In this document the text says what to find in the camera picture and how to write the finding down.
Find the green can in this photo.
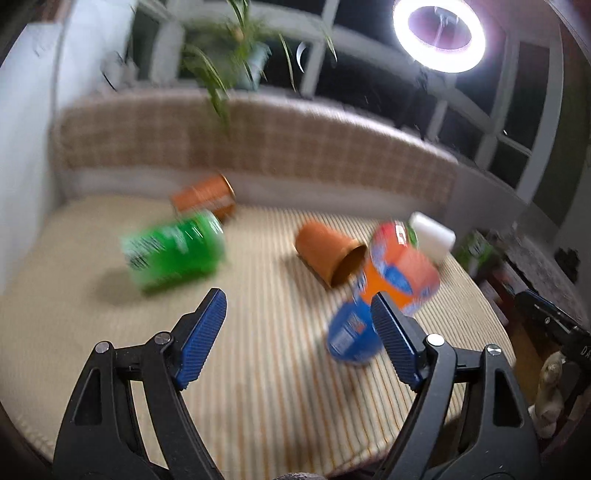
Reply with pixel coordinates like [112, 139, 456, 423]
[119, 209, 227, 294]

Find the white window frame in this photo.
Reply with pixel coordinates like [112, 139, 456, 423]
[295, 0, 566, 204]

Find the person's right hand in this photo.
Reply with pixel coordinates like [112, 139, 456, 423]
[534, 349, 567, 437]

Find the green packet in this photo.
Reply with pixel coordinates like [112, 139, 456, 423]
[455, 230, 494, 274]

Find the terracotta cup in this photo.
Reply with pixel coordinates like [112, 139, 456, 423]
[295, 220, 369, 289]

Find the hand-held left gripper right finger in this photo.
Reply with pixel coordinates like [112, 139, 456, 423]
[370, 291, 542, 480]

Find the orange can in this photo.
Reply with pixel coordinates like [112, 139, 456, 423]
[170, 174, 237, 223]

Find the ring light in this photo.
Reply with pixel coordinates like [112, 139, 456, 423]
[392, 0, 487, 73]

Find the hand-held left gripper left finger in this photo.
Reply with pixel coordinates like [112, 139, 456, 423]
[53, 287, 228, 480]

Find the green potted plant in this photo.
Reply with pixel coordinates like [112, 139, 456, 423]
[177, 0, 339, 132]

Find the plaid cushion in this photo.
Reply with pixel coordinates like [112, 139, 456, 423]
[50, 87, 459, 214]

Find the white box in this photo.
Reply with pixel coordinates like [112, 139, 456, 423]
[410, 211, 456, 260]

